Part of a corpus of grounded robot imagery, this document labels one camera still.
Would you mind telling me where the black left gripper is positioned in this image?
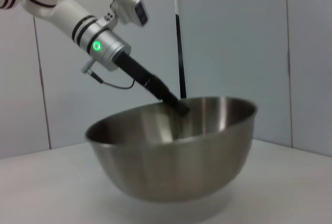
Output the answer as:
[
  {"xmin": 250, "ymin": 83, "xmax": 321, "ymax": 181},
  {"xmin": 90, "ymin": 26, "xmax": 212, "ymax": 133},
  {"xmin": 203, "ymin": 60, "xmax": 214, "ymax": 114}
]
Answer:
[{"xmin": 114, "ymin": 51, "xmax": 189, "ymax": 117}]

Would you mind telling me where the stainless steel mixing bowl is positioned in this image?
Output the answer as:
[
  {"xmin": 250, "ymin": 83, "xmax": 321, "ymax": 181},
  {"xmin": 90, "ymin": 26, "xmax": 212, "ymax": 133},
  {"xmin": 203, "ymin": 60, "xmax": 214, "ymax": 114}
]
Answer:
[{"xmin": 85, "ymin": 96, "xmax": 258, "ymax": 203}]

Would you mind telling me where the left gripper cable with connector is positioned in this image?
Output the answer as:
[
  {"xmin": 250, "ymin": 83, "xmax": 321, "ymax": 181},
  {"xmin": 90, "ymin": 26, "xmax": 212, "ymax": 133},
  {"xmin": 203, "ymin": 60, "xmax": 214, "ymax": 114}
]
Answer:
[{"xmin": 80, "ymin": 59, "xmax": 135, "ymax": 90}]

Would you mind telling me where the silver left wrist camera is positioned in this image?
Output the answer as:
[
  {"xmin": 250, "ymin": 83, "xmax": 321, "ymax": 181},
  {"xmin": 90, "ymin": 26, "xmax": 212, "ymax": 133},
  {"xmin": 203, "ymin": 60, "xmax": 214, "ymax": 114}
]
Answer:
[{"xmin": 110, "ymin": 0, "xmax": 150, "ymax": 27}]

